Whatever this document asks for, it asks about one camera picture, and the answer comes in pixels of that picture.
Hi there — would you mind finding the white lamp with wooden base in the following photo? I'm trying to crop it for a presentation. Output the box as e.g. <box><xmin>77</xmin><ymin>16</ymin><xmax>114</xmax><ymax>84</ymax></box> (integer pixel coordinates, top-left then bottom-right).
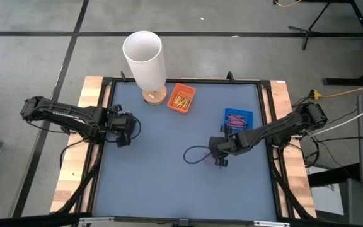
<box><xmin>122</xmin><ymin>30</ymin><xmax>168</xmax><ymax>106</ymax></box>

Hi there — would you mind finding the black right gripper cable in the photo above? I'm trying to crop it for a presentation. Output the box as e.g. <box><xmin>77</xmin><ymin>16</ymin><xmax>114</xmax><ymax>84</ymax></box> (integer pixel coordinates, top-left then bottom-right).
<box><xmin>182</xmin><ymin>144</ymin><xmax>214</xmax><ymax>165</ymax></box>

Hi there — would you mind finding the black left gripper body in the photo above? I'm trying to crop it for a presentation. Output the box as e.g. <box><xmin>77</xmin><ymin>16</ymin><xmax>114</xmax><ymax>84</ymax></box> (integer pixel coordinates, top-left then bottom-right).
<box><xmin>105</xmin><ymin>105</ymin><xmax>137</xmax><ymax>148</ymax></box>

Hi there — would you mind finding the yellow extension cord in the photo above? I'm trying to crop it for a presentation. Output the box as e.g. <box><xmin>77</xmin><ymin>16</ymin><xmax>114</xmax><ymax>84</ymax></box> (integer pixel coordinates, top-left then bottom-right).
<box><xmin>309</xmin><ymin>80</ymin><xmax>363</xmax><ymax>101</ymax></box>

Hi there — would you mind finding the blue plastic basket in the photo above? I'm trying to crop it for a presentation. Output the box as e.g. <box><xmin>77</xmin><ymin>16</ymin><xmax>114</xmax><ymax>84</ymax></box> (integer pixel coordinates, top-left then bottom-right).
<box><xmin>224</xmin><ymin>107</ymin><xmax>255</xmax><ymax>131</ymax></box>

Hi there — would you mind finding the silver camera mount bar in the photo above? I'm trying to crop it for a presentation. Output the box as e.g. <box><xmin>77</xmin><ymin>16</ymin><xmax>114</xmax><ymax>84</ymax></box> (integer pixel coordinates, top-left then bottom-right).
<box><xmin>79</xmin><ymin>216</ymin><xmax>291</xmax><ymax>227</ymax></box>

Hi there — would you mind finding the white cable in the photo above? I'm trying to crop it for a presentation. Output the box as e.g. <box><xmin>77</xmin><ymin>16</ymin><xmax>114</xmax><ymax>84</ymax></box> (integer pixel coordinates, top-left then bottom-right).
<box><xmin>309</xmin><ymin>99</ymin><xmax>363</xmax><ymax>137</ymax></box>

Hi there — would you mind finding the black tripod stand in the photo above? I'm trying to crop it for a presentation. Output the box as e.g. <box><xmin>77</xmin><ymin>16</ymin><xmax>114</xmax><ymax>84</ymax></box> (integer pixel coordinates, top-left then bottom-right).
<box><xmin>287</xmin><ymin>0</ymin><xmax>363</xmax><ymax>51</ymax></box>

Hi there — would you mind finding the black metal table frame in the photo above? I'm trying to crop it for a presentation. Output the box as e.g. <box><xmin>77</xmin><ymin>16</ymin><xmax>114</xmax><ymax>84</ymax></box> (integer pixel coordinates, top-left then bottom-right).
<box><xmin>74</xmin><ymin>71</ymin><xmax>316</xmax><ymax>221</ymax></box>

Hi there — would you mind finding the black stand base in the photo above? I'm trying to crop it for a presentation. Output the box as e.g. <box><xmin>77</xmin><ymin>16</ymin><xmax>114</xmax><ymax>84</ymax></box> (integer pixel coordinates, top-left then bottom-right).
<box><xmin>322</xmin><ymin>61</ymin><xmax>363</xmax><ymax>86</ymax></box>

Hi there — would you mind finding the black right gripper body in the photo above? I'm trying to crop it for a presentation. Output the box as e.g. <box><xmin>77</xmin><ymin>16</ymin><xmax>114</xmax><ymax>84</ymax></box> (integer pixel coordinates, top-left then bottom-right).
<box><xmin>207</xmin><ymin>125</ymin><xmax>243</xmax><ymax>168</ymax></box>

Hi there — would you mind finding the black cable conduit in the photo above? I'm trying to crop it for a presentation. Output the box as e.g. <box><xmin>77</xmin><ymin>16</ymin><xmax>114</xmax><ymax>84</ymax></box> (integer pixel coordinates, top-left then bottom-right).
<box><xmin>54</xmin><ymin>148</ymin><xmax>105</xmax><ymax>215</ymax></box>
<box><xmin>269</xmin><ymin>154</ymin><xmax>316</xmax><ymax>220</ymax></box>

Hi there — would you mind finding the orange plastic basket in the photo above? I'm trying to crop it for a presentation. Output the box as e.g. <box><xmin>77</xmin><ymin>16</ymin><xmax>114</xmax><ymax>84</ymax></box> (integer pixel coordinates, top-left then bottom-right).
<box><xmin>167</xmin><ymin>83</ymin><xmax>197</xmax><ymax>114</ymax></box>

